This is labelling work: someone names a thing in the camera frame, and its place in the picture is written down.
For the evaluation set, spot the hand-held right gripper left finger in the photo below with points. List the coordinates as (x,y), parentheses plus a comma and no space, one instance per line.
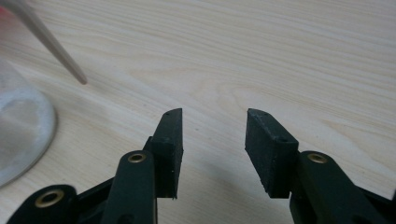
(168,149)

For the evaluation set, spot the clear plastic cup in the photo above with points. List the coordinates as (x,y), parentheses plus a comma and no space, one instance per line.
(21,130)

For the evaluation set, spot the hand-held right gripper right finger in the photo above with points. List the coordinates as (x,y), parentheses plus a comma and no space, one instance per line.
(271,155)

